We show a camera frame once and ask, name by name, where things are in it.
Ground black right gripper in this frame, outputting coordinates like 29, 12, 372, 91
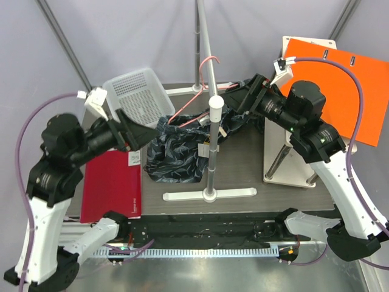
218, 74, 301, 133

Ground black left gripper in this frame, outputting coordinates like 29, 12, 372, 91
72, 106, 161, 164

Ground dark shark-print shorts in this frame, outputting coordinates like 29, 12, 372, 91
142, 78, 265, 184

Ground pink wire hanger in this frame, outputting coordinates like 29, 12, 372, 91
168, 55, 241, 128

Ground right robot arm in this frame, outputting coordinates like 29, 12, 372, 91
222, 74, 388, 262

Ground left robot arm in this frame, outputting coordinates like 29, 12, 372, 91
4, 110, 159, 291

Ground grey clothes rack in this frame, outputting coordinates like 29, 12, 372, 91
163, 0, 257, 203

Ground white perforated plastic basket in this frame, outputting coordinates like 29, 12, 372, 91
102, 68, 176, 128

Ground red notebook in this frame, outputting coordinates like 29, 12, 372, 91
80, 150, 142, 223

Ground white paper price tag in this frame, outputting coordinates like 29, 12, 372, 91
198, 144, 211, 158

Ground white wooden shelf stand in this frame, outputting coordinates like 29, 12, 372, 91
263, 36, 337, 189

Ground orange binder folder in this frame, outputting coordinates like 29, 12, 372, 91
281, 39, 388, 147

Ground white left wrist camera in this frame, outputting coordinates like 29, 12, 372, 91
77, 87, 109, 120

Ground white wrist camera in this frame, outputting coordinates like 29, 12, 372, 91
77, 87, 109, 120
270, 57, 296, 88

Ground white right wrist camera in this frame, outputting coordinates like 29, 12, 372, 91
270, 57, 296, 88

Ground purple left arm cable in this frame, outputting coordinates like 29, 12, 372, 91
14, 92, 80, 287

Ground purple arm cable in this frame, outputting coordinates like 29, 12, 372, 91
293, 57, 389, 269
14, 92, 80, 287

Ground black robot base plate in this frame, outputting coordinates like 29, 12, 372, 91
109, 212, 310, 249

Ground white slotted cable duct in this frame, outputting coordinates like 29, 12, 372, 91
91, 245, 279, 259

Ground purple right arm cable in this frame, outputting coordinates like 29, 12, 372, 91
293, 57, 389, 269

